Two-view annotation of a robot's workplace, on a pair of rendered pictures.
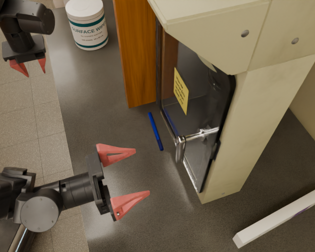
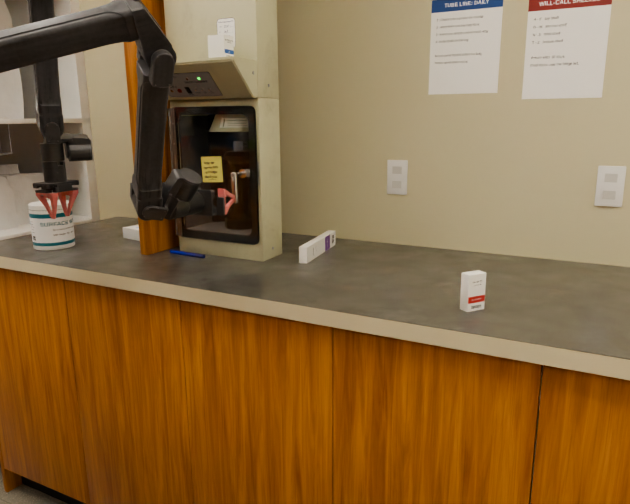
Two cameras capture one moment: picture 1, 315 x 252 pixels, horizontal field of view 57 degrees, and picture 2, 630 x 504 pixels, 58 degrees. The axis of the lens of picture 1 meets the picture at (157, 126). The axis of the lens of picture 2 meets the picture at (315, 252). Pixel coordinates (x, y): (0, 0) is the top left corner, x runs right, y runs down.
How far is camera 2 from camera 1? 138 cm
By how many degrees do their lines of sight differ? 53
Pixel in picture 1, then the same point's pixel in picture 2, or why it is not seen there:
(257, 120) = (270, 143)
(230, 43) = (250, 75)
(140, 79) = not seen: hidden behind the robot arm
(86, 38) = (59, 232)
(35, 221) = (190, 178)
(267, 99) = (269, 124)
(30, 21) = (80, 145)
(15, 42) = (59, 170)
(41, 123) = not seen: outside the picture
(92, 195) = (202, 197)
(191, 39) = (239, 67)
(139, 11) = not seen: hidden behind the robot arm
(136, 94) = (152, 235)
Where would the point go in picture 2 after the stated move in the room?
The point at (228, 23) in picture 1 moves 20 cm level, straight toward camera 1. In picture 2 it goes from (248, 64) to (278, 57)
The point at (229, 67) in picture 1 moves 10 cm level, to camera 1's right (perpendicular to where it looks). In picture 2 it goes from (252, 90) to (280, 91)
